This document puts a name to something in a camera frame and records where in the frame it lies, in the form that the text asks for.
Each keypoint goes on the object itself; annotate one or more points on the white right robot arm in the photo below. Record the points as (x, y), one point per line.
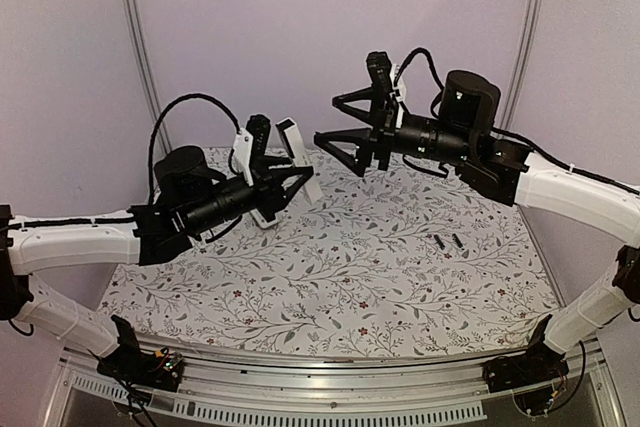
(548, 185)

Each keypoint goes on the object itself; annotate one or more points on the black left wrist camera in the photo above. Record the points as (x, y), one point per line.
(249, 147)

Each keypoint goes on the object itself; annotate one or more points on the aluminium corner post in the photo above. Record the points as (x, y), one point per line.
(523, 55)
(141, 57)

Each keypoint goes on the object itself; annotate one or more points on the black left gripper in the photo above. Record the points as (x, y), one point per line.
(270, 193)

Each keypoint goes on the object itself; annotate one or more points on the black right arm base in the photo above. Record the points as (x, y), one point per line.
(537, 364)

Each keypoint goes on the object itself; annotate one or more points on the floral patterned table mat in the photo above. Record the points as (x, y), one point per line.
(356, 274)

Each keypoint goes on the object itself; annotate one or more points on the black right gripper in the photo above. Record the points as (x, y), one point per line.
(356, 134)

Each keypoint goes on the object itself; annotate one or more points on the white slim remote control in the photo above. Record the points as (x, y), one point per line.
(292, 142)

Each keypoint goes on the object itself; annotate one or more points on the left aluminium corner post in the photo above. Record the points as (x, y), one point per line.
(141, 57)

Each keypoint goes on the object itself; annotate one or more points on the aluminium front rail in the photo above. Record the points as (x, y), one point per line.
(229, 387)

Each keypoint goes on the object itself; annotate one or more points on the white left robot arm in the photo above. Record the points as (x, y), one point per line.
(30, 246)

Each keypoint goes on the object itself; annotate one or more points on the aaa battery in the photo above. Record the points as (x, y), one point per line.
(439, 241)
(457, 241)

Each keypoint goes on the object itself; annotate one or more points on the right aluminium corner post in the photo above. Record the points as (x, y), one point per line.
(523, 55)

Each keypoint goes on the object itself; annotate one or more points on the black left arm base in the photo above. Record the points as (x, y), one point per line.
(162, 370)

